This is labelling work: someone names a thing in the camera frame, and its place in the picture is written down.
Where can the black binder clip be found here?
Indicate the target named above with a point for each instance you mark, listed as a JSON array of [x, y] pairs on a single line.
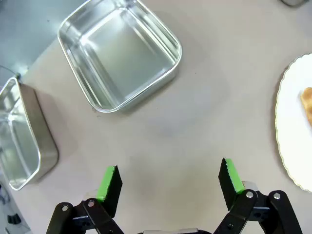
[[13, 218]]

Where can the deep silver metal container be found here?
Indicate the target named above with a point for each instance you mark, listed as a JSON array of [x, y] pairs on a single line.
[[23, 136]]

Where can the golden brown bread piece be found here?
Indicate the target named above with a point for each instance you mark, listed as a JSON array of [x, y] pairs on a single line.
[[307, 100]]

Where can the white scalloped plate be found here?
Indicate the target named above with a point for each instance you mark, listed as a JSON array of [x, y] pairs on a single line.
[[292, 117]]

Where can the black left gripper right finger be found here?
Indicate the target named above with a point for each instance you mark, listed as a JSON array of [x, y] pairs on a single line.
[[246, 209]]

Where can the grey object at table edge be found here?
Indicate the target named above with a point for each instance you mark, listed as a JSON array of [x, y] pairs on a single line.
[[293, 2]]

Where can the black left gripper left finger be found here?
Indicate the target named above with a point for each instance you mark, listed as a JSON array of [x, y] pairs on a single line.
[[97, 214]]

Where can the shallow silver metal container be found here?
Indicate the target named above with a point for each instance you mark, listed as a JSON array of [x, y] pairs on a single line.
[[119, 54]]

